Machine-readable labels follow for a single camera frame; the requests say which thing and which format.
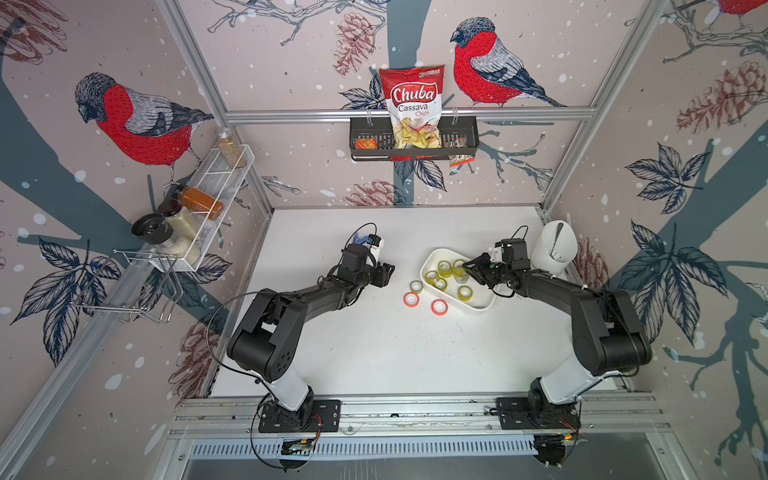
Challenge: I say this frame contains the white wire spice rack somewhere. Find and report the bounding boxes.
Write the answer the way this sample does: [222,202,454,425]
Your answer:
[150,144,255,272]

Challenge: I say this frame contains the blue tape dispenser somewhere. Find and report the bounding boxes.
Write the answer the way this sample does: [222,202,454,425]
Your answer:
[352,232,369,244]

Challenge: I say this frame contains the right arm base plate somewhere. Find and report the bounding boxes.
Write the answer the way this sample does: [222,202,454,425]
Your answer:
[488,393,581,431]

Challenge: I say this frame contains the black lid spice jar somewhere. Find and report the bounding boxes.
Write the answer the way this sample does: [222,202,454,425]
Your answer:
[131,213,179,252]

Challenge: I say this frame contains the red tape roll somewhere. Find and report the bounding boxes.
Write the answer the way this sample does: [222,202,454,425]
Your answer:
[430,299,449,317]
[403,292,420,308]

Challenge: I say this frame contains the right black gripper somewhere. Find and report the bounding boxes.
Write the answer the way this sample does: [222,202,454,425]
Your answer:
[460,252,510,288]

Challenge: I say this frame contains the orange sauce bottle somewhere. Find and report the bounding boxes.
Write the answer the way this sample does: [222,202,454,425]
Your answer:
[172,185,224,221]

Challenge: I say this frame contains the chrome wire holder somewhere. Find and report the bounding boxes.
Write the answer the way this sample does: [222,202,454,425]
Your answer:
[69,248,184,325]

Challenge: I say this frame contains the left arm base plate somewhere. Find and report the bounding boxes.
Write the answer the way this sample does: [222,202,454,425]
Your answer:
[258,400,341,433]

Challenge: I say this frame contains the clear jar on rack top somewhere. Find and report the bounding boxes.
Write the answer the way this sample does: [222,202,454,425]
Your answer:
[217,128,246,169]

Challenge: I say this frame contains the white utensil holder cup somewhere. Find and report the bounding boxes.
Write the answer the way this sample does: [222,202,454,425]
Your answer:
[530,220,579,276]

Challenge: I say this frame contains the black wire wall basket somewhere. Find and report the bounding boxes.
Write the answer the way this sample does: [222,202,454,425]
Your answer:
[349,117,479,161]

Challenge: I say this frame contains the white plastic storage box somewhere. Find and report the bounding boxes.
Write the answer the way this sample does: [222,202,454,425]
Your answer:
[419,248,495,314]

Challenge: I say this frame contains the spoon in holder cup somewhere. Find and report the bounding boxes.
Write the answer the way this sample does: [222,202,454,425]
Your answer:
[549,222,564,261]

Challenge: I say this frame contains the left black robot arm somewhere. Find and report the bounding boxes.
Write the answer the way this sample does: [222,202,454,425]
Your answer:
[226,233,395,423]

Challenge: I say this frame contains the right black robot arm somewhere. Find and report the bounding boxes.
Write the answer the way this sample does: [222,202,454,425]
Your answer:
[463,238,652,425]

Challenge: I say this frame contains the Chuba cassava chips bag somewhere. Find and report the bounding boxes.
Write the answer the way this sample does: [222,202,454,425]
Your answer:
[379,65,444,149]

